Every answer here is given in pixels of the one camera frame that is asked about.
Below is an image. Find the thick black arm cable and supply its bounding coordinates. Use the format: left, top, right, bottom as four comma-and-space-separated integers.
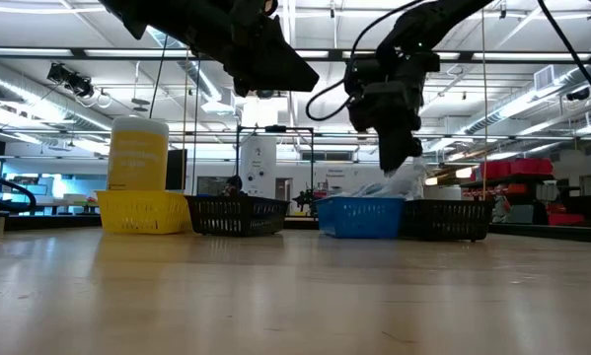
0, 157, 38, 212

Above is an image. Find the blue plastic basket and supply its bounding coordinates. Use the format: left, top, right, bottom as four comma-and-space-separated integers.
315, 195, 406, 240

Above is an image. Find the white pillar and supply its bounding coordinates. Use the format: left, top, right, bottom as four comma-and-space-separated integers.
239, 98, 278, 199

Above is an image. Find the yellow plastic basket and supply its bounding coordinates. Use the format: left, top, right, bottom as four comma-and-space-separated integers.
96, 189, 192, 235

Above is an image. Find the black rig crossbar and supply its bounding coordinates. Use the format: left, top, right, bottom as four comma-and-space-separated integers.
0, 46, 591, 63

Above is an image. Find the dark storage shelf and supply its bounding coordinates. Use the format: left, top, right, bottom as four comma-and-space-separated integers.
460, 173, 572, 227

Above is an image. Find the silver ventilation duct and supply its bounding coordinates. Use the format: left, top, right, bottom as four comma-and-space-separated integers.
465, 63, 591, 137
0, 58, 113, 132

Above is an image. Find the teal white toothbrush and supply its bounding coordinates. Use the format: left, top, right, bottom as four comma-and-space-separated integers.
384, 156, 428, 199

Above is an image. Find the person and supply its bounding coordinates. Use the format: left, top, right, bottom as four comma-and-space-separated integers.
224, 175, 244, 197

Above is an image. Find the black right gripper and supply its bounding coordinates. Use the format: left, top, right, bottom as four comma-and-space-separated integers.
343, 51, 442, 174

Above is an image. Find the yellow wipes canister white lid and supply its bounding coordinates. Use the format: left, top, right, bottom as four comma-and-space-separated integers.
107, 116, 171, 192

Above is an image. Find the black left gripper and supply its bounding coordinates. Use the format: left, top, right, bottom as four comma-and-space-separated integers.
195, 0, 320, 98

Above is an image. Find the black plastic mesh basket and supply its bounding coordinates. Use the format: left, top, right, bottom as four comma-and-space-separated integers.
401, 198, 495, 243
184, 194, 291, 237

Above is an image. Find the thin black hanging cable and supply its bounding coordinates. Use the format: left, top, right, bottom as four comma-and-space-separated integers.
536, 0, 591, 115

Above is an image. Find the black flat screen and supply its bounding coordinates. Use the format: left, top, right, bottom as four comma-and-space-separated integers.
166, 149, 188, 192

